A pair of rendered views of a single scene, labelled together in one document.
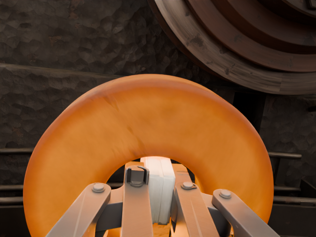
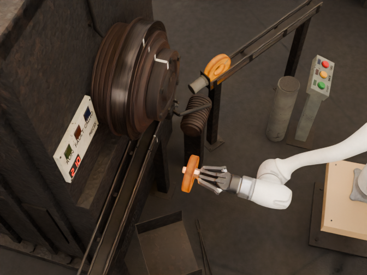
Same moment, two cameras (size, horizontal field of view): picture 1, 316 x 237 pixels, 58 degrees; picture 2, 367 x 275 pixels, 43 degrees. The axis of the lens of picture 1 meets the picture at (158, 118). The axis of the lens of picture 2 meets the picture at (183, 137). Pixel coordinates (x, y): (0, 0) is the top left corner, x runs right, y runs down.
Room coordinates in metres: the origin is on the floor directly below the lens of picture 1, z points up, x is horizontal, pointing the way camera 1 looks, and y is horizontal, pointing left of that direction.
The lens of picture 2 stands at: (-0.17, 0.81, 2.53)
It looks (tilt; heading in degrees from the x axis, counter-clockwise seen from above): 58 degrees down; 295
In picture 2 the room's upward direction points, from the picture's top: 2 degrees counter-clockwise
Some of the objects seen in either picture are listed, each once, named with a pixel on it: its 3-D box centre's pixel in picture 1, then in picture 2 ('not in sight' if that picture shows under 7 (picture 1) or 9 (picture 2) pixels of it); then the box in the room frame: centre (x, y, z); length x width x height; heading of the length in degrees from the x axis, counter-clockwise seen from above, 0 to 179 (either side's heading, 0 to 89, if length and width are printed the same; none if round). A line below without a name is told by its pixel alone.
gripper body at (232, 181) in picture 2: not in sight; (228, 182); (0.02, -0.02, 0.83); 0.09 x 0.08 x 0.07; 6
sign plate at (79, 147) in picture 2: not in sight; (78, 139); (0.53, 0.18, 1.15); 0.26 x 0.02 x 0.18; 96
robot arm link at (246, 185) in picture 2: not in sight; (245, 187); (-0.06, -0.03, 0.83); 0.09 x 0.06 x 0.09; 96
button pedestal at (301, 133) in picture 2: not in sight; (311, 107); (-0.20, -0.93, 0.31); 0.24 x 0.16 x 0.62; 96
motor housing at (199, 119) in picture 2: not in sight; (196, 135); (0.36, -0.51, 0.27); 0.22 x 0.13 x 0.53; 96
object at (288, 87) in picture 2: not in sight; (281, 111); (-0.05, -0.87, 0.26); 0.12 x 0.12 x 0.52
